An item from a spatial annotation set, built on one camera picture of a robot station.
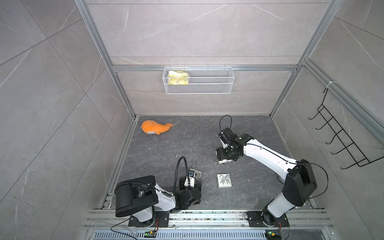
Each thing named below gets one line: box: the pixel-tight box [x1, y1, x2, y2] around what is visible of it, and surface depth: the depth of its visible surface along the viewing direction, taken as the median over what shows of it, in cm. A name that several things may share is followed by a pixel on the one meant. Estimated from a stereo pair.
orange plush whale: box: [141, 120, 174, 135], surface depth 106 cm
